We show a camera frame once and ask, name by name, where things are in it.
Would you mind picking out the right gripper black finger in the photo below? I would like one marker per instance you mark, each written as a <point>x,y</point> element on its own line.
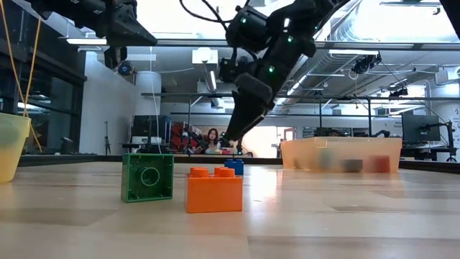
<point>251,128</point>
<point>244,115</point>

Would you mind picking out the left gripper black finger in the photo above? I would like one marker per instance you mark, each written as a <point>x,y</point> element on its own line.
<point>131,32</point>

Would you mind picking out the orange translucent plastic bin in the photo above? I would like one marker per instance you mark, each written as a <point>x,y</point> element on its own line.
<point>393,153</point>

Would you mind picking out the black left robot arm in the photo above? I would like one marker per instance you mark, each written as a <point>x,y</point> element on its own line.
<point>54,7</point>

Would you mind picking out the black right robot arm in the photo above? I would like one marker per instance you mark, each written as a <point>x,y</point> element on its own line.
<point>287,39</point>

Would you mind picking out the person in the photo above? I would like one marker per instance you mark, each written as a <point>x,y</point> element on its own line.
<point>213,135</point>

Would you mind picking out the white square ceiling light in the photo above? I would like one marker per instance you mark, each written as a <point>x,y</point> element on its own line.
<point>205,55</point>

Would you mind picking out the red storage rack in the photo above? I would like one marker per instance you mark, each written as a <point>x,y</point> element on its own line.
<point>179,133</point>

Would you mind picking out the small orange building block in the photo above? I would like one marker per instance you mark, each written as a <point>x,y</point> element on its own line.
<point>213,196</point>

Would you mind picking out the black tripod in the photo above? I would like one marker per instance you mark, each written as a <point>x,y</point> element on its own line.
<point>106,138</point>

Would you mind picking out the grey overhead beam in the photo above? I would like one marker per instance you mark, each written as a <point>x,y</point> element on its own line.
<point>359,45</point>

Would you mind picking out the black ceiling equipment cluster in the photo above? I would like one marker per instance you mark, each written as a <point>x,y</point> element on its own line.
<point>366,64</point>
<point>398,93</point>

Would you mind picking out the yellow translucent plastic bin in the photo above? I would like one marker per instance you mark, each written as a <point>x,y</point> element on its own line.
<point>12,154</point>

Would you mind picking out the black computer monitor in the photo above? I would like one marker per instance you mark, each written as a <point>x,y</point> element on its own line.
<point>420,127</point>

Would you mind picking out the black background railing frame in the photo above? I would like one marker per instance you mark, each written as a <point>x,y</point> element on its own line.
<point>341,97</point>

